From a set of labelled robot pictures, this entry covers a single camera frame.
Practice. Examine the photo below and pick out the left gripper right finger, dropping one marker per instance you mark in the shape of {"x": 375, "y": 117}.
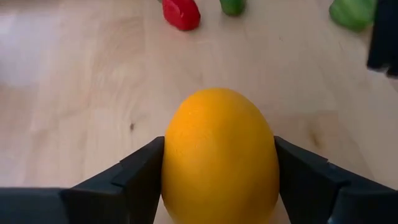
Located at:
{"x": 311, "y": 186}

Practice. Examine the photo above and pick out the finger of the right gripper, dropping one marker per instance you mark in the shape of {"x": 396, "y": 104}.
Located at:
{"x": 385, "y": 34}

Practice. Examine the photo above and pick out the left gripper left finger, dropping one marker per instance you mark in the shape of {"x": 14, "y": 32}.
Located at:
{"x": 124, "y": 193}

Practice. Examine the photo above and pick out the green toy pepper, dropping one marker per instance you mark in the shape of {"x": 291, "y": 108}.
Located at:
{"x": 351, "y": 14}
{"x": 232, "y": 7}

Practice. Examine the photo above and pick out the yellow-orange toy lemon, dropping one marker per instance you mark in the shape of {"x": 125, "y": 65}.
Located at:
{"x": 217, "y": 149}

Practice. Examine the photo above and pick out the red toy pepper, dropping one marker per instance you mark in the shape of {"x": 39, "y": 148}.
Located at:
{"x": 182, "y": 14}

